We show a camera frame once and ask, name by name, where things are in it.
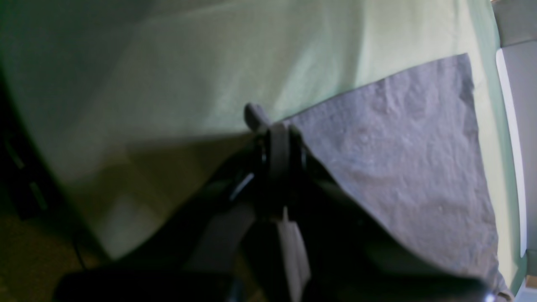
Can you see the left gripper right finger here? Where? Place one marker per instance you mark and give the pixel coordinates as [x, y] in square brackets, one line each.
[349, 255]

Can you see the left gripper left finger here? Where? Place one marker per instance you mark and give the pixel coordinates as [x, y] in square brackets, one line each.
[192, 257]

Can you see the grey t-shirt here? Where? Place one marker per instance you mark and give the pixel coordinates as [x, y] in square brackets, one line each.
[406, 148]

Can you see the white storage bin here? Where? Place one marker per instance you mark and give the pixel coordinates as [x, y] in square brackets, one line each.
[517, 70]

